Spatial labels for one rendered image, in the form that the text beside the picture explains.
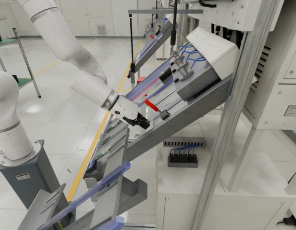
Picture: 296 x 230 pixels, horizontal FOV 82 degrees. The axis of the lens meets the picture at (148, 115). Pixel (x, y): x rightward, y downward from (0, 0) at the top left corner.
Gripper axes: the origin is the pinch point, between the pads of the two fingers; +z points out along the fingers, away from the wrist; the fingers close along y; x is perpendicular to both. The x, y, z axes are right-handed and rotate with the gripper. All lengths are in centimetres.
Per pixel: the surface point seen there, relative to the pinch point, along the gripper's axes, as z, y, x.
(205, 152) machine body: 48, 17, 4
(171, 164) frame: 29.9, 5.0, 15.7
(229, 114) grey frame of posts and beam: 12.6, -14.0, -27.4
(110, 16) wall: -166, 871, 131
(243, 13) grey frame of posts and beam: -6.2, -13.1, -46.0
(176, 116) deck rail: 2.7, -10.0, -15.1
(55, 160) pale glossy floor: -19, 62, 135
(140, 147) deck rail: 2.2, -10.0, 4.1
